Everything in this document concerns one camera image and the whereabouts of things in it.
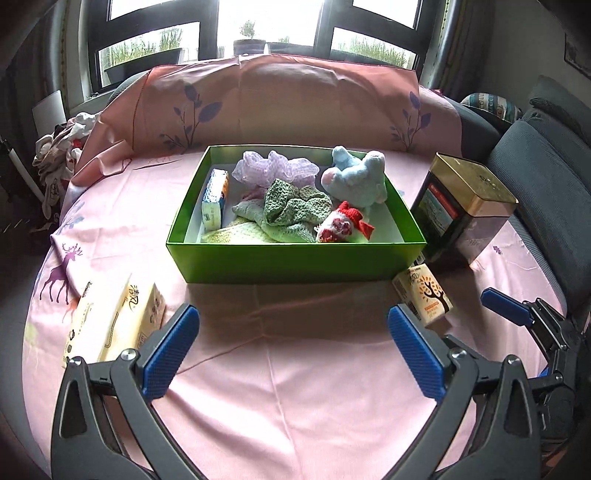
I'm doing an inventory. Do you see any red white knitted toy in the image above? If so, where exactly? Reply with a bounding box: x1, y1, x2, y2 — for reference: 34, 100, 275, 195
315, 200, 376, 244

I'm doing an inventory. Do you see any dark tin box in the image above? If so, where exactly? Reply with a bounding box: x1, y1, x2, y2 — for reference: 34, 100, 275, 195
410, 152, 519, 265

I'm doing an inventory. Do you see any pink printed sheet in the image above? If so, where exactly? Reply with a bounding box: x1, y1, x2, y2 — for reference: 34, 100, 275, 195
23, 54, 571, 480

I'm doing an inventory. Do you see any pile of clothes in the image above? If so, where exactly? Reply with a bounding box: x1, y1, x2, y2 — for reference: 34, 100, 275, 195
32, 111, 105, 217

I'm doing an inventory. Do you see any green fluffy towel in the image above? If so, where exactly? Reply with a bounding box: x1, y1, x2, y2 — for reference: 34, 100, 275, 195
231, 199, 333, 244

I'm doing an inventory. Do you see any grey curtain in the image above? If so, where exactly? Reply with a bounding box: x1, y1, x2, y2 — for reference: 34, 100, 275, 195
416, 0, 495, 97
60, 0, 93, 107

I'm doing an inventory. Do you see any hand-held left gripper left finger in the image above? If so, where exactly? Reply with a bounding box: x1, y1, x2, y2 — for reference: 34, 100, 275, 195
51, 302, 201, 480

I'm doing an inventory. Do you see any striped cushion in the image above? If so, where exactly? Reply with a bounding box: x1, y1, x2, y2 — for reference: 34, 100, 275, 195
461, 92, 525, 124

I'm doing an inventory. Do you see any purple mesh scrunchie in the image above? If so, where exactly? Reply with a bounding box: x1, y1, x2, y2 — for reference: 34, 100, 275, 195
232, 150, 319, 189

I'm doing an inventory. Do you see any green cardboard box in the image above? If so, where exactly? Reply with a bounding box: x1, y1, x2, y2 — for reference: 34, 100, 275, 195
166, 144, 426, 284

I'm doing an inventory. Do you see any grey fabric sofa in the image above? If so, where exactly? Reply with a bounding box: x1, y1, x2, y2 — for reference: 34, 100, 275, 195
443, 76, 591, 324

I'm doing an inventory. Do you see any blue plush bunny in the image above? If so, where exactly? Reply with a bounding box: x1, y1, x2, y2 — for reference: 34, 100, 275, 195
321, 145, 389, 215

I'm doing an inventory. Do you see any framed wall picture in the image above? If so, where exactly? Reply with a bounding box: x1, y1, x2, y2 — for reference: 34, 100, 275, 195
564, 33, 591, 77

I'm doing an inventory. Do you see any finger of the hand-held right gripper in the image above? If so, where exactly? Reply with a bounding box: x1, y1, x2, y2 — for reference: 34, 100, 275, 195
480, 287, 585, 370

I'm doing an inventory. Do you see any small tree print tissue pack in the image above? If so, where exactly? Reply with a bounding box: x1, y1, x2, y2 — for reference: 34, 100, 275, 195
392, 264, 454, 328

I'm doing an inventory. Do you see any long black planter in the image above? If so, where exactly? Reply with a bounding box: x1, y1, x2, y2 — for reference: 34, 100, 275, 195
104, 48, 183, 84
267, 41, 315, 54

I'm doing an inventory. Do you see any blue tissue pack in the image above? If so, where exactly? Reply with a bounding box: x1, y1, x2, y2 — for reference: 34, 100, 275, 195
201, 168, 230, 232

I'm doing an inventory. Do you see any cream fluffy towel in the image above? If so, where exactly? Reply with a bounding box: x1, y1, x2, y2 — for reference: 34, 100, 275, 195
201, 220, 278, 244

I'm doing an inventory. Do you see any potted plant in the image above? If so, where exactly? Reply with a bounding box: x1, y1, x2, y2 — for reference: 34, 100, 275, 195
233, 21, 267, 56

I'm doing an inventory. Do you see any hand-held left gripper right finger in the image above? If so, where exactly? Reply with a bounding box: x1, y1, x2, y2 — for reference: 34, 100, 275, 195
387, 305, 544, 480

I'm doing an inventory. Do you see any cream tissue pack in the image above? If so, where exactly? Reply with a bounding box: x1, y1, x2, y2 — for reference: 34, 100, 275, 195
62, 272, 168, 370

